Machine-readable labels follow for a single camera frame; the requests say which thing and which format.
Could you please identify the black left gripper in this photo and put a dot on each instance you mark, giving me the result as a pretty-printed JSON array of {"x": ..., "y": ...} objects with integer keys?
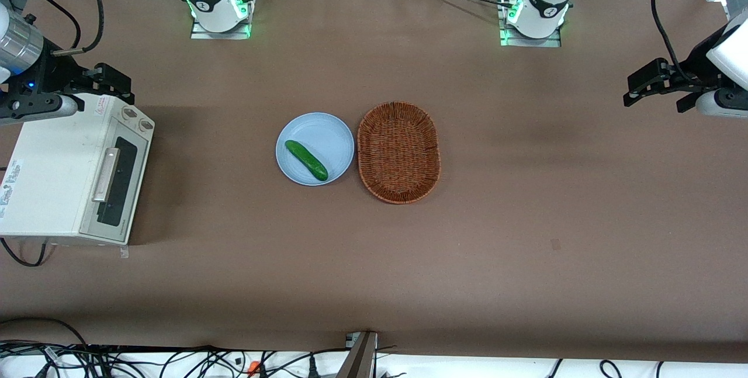
[{"x": 694, "y": 65}]

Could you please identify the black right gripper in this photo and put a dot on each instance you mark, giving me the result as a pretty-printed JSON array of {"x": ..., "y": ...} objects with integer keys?
[{"x": 61, "y": 69}]

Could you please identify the oven door with dark glass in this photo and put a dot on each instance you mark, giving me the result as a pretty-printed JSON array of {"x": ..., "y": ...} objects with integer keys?
[{"x": 125, "y": 197}]

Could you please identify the round oven knob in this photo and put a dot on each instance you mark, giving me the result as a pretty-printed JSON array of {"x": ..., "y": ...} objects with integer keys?
[
  {"x": 128, "y": 113},
  {"x": 145, "y": 125}
]

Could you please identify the white toaster oven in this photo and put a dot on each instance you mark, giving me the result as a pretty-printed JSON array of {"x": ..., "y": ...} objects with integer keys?
[{"x": 52, "y": 179}]

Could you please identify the green cucumber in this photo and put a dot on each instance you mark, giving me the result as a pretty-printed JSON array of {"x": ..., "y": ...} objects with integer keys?
[{"x": 307, "y": 160}]

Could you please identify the light blue round plate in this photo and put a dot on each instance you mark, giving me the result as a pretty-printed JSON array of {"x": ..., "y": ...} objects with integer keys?
[{"x": 327, "y": 138}]

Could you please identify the brown oval wicker basket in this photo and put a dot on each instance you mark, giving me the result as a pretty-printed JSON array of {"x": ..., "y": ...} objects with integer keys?
[{"x": 397, "y": 153}]

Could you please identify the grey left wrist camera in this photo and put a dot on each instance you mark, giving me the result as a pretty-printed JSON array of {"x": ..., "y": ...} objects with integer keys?
[{"x": 724, "y": 103}]

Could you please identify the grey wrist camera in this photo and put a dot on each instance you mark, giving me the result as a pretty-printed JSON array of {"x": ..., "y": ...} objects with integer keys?
[
  {"x": 724, "y": 103},
  {"x": 41, "y": 109}
]

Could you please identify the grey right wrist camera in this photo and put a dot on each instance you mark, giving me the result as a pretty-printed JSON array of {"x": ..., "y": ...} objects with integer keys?
[{"x": 41, "y": 109}]

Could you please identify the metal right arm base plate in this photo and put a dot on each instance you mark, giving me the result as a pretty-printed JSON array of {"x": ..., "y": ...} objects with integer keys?
[{"x": 201, "y": 34}]

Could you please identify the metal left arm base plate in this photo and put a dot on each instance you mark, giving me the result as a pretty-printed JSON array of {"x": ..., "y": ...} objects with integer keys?
[{"x": 526, "y": 43}]

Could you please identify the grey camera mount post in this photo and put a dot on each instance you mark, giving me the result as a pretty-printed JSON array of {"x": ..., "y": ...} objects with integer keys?
[{"x": 359, "y": 360}]

